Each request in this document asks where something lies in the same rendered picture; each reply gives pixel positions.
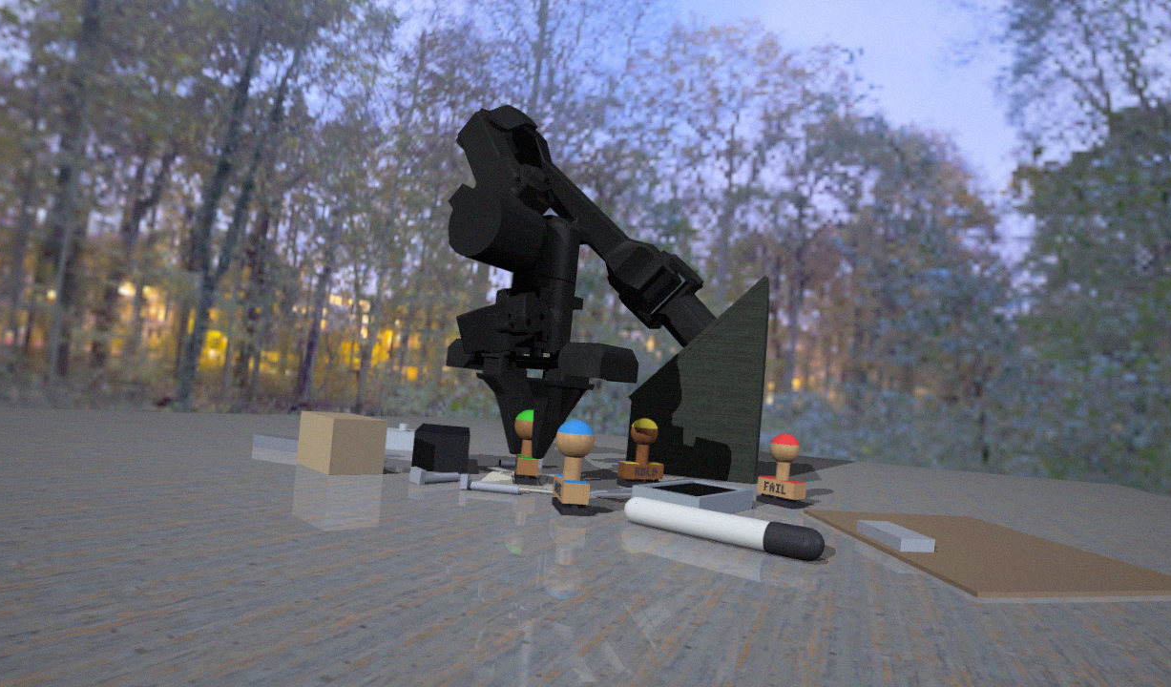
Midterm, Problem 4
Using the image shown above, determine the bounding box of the wooden rubber stamp with blue top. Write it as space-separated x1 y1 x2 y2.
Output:
552 420 595 516

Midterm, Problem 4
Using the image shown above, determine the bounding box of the tan cube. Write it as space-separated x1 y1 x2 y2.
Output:
297 411 388 475

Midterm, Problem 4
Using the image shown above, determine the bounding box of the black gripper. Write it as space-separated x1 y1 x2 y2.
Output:
446 276 638 459

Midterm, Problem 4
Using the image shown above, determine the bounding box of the brown wooden hand stamp with yellow knob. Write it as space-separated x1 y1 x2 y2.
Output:
617 419 664 488

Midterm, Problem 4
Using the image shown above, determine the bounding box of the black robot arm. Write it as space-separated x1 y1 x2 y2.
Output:
448 104 717 353

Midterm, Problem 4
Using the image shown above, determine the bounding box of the wooden rubber stamp with red-topped handle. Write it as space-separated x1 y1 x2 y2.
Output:
756 434 806 510

